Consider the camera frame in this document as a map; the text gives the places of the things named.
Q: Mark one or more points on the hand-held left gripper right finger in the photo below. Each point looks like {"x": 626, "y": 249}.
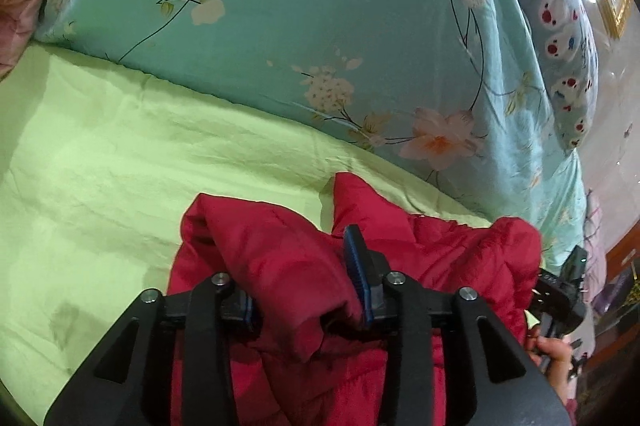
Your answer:
{"x": 360, "y": 276}

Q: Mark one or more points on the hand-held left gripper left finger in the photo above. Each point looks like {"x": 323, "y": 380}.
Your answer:
{"x": 205, "y": 336}

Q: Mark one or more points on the red quilted coat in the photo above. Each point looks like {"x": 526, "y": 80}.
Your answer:
{"x": 300, "y": 266}

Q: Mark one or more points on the person's right hand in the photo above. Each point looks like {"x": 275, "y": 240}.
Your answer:
{"x": 552, "y": 361}

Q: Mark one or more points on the pink plaid pillow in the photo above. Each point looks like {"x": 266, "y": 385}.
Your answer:
{"x": 596, "y": 246}

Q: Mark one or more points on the green bed sheet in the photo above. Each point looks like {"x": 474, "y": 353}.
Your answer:
{"x": 115, "y": 186}

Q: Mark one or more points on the teal floral quilt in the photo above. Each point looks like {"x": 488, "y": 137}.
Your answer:
{"x": 300, "y": 16}

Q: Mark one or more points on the cartoon print pillow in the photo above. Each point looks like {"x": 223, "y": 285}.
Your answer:
{"x": 555, "y": 21}

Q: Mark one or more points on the pink quilt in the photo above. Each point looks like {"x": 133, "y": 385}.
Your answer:
{"x": 20, "y": 1}

